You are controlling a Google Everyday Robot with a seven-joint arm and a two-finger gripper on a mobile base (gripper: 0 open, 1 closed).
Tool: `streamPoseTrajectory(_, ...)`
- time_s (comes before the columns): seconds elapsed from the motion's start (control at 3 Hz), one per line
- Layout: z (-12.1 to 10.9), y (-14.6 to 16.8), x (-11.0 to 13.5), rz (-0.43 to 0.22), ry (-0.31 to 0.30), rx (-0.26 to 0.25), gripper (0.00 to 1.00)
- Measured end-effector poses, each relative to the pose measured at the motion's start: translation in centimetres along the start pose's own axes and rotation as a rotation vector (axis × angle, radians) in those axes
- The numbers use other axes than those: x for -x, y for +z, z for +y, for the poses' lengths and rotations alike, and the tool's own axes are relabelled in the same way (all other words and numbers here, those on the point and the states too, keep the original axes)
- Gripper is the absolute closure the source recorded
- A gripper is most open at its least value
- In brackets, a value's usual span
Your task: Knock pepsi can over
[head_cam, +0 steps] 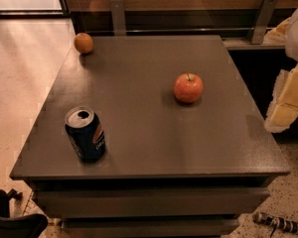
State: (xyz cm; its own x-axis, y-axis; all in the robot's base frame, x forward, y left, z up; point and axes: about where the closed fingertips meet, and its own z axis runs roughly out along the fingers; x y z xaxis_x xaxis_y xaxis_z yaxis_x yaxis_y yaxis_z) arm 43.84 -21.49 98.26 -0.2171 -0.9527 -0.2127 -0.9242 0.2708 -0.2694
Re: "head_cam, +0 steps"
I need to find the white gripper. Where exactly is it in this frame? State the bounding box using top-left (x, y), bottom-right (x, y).
top-left (263, 8), bottom-right (298, 133)

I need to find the blue pepsi can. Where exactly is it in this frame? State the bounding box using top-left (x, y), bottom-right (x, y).
top-left (65, 106), bottom-right (106, 163)

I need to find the red apple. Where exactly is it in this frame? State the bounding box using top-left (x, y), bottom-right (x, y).
top-left (173, 73), bottom-right (204, 104)

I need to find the grey drawer cabinet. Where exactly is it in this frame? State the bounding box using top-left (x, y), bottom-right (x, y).
top-left (11, 36), bottom-right (289, 238)

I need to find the orange fruit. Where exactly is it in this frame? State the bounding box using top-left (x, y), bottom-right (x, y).
top-left (74, 33), bottom-right (93, 54)

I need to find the black office chair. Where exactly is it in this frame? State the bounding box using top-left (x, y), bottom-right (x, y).
top-left (0, 189), bottom-right (48, 238)

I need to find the right metal wall bracket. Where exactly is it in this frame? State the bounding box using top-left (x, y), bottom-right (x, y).
top-left (247, 0), bottom-right (279, 45)

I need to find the metal wall bracket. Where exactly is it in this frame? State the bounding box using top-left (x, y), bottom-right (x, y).
top-left (247, 0), bottom-right (279, 45)
top-left (110, 0), bottom-right (126, 36)

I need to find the left metal wall bracket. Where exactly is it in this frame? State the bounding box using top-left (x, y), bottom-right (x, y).
top-left (110, 0), bottom-right (126, 36)

